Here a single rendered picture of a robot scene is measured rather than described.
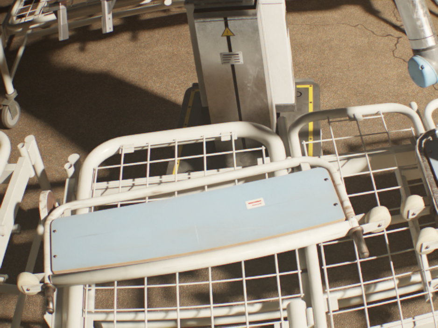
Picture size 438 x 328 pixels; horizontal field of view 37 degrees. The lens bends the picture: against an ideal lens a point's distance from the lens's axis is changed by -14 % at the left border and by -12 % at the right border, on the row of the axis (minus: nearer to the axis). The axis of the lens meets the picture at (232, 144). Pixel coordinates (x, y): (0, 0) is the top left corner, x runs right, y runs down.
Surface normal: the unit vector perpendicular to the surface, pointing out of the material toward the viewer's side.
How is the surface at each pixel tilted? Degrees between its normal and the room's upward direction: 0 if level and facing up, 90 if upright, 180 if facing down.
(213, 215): 1
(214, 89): 90
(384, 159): 90
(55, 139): 0
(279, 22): 90
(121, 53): 0
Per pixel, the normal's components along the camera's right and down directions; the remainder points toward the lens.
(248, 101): -0.09, 0.64
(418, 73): -0.86, 0.40
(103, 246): -0.13, -0.78
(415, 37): -0.62, 0.41
